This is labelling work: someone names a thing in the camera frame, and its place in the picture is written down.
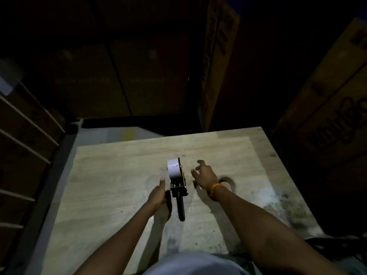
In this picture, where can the dark plain cardboard box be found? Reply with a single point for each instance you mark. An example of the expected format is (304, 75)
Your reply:
(154, 74)
(71, 68)

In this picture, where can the large printed cardboard box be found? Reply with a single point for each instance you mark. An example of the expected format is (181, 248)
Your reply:
(329, 117)

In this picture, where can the person's left forearm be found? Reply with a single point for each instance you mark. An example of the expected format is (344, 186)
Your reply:
(114, 249)

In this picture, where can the person's right forearm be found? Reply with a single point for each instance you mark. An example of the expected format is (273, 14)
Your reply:
(258, 231)

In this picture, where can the clear tape roll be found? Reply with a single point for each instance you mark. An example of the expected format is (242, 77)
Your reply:
(233, 184)

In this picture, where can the person's left hand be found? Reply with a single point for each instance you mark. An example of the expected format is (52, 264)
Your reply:
(157, 197)

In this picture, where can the large white paper label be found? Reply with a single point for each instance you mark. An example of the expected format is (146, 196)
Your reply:
(5, 84)

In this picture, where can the orange wristband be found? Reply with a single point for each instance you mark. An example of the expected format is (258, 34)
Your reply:
(215, 189)

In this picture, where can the person's right hand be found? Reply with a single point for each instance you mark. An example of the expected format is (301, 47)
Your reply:
(205, 177)

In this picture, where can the yellow black tape dispenser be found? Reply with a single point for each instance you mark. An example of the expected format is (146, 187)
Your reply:
(181, 209)

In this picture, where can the tall printed cardboard box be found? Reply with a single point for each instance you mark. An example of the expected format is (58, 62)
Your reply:
(216, 54)

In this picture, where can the cardboard tape roll core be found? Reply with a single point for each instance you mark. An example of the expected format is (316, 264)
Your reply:
(173, 168)

